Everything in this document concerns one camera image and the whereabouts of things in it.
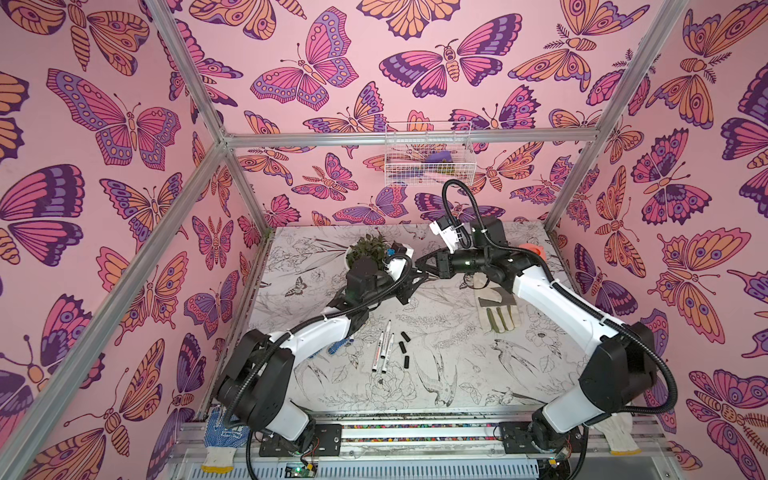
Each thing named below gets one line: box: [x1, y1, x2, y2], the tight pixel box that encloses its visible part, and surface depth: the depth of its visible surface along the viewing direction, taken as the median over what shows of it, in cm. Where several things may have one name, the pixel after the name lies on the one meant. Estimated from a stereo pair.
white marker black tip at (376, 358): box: [372, 331, 384, 373], surface depth 89 cm
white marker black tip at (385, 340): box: [381, 320, 392, 359], surface depth 92 cm
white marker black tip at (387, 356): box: [381, 332, 395, 374], surface depth 89 cm
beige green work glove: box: [473, 272, 521, 333], surface depth 97 cm
